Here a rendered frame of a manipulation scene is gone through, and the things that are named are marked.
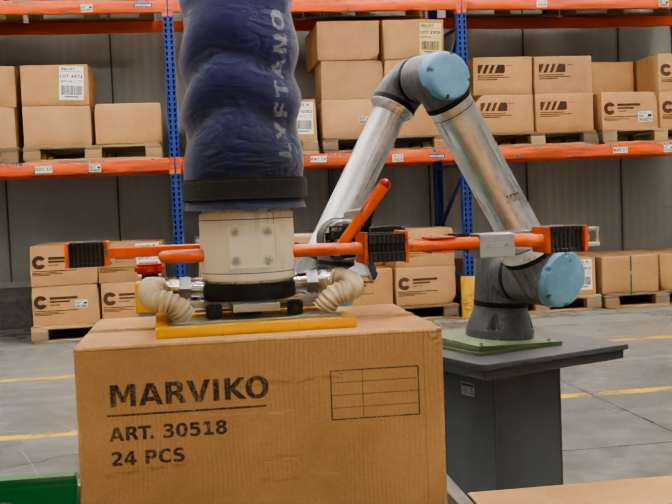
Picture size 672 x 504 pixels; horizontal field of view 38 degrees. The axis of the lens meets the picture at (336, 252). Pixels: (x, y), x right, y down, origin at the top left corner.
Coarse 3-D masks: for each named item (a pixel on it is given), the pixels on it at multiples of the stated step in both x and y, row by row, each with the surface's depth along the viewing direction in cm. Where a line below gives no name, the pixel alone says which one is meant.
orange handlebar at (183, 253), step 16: (416, 240) 179; (432, 240) 179; (448, 240) 180; (464, 240) 180; (528, 240) 182; (112, 256) 196; (128, 256) 196; (144, 256) 197; (160, 256) 171; (176, 256) 170; (192, 256) 171; (304, 256) 175
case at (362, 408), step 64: (128, 320) 188; (384, 320) 173; (128, 384) 154; (192, 384) 156; (256, 384) 157; (320, 384) 159; (384, 384) 160; (128, 448) 155; (192, 448) 156; (256, 448) 158; (320, 448) 159; (384, 448) 161
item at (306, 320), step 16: (208, 304) 165; (288, 304) 167; (192, 320) 164; (208, 320) 163; (224, 320) 163; (240, 320) 163; (256, 320) 163; (272, 320) 164; (288, 320) 163; (304, 320) 164; (320, 320) 164; (336, 320) 164; (352, 320) 165; (160, 336) 159; (176, 336) 160; (192, 336) 160; (208, 336) 161
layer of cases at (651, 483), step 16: (624, 480) 207; (640, 480) 207; (656, 480) 207; (480, 496) 200; (496, 496) 200; (512, 496) 200; (528, 496) 199; (544, 496) 199; (560, 496) 198; (576, 496) 198; (592, 496) 198; (608, 496) 197; (624, 496) 197; (640, 496) 196; (656, 496) 196
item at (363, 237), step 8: (360, 232) 178; (376, 232) 185; (384, 232) 184; (392, 232) 185; (400, 232) 179; (360, 240) 178; (368, 240) 176; (376, 240) 175; (384, 240) 175; (392, 240) 175; (400, 240) 176; (408, 240) 177; (368, 248) 176; (376, 248) 176; (384, 248) 176; (392, 248) 176; (400, 248) 177; (408, 248) 177; (360, 256) 179; (368, 256) 176; (376, 256) 175; (384, 256) 175; (392, 256) 176; (400, 256) 176; (408, 256) 177
